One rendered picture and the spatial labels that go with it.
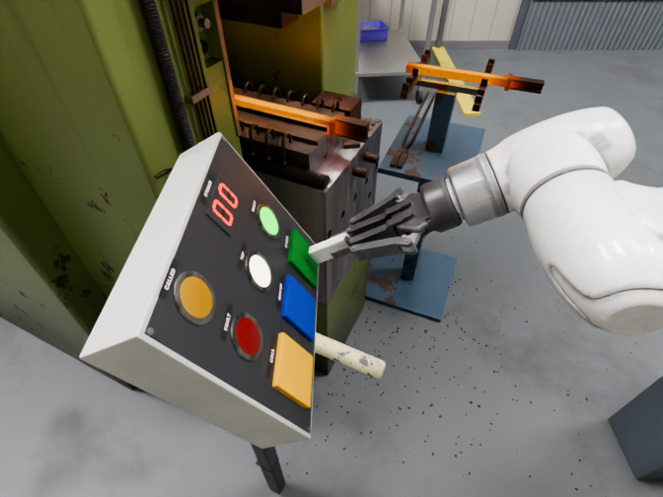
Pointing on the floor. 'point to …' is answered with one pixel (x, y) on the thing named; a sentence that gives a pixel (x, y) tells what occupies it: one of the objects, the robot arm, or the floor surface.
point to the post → (270, 467)
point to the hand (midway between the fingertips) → (331, 248)
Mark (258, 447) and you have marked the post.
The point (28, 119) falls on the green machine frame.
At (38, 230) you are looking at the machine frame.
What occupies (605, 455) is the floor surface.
